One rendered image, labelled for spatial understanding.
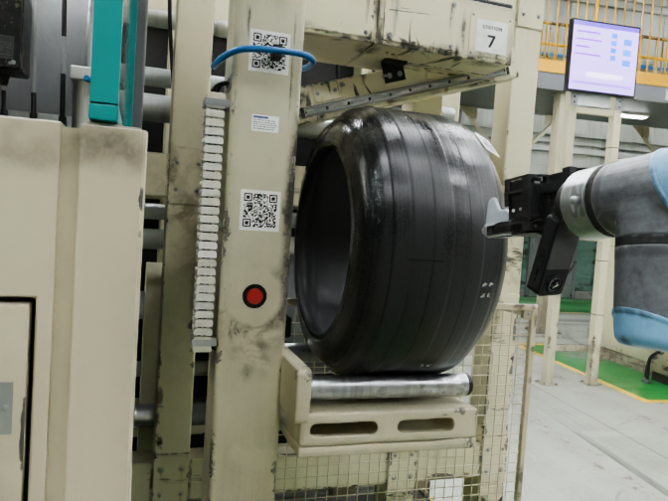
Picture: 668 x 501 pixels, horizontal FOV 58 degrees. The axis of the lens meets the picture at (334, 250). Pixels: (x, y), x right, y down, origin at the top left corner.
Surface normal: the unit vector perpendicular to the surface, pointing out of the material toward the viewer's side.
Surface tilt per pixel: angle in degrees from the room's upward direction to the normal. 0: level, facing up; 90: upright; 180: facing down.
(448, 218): 78
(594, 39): 90
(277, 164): 90
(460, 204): 73
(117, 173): 90
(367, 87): 90
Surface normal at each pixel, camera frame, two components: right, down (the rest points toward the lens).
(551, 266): 0.37, 0.40
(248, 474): 0.30, 0.07
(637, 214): -0.86, -0.11
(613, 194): -0.93, 0.04
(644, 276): -0.69, -0.12
